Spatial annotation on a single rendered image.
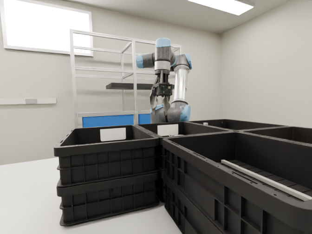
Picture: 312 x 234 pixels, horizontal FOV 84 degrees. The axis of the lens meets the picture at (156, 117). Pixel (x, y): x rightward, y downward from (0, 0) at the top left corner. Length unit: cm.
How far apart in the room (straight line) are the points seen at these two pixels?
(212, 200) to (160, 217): 26
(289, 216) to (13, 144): 346
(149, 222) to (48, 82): 306
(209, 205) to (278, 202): 15
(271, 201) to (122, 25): 371
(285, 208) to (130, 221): 43
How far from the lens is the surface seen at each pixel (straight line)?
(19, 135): 348
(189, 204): 44
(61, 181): 56
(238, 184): 29
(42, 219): 69
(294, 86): 392
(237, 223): 34
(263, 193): 27
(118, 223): 59
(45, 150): 347
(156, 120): 112
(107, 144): 52
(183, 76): 124
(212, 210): 37
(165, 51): 86
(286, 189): 52
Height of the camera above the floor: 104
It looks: 4 degrees down
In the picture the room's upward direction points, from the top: 1 degrees counter-clockwise
